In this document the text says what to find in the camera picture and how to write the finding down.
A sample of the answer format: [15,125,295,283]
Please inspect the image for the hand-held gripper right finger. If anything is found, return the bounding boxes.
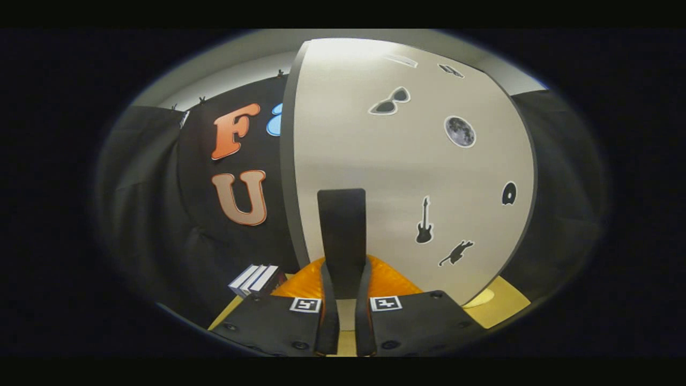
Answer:
[355,255,488,357]

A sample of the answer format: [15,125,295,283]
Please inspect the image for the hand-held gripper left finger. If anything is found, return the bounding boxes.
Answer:
[208,256,341,357]

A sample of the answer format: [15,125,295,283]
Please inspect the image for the black door handle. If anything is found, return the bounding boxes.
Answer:
[317,188,368,300]

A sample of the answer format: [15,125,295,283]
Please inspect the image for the white cabinet door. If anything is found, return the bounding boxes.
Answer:
[292,39,536,306]

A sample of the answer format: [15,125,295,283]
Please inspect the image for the dark grey cabinet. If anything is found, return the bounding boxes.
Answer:
[279,38,539,307]

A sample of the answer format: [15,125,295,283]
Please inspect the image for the black backdrop cloth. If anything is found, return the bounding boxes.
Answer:
[96,75,609,328]

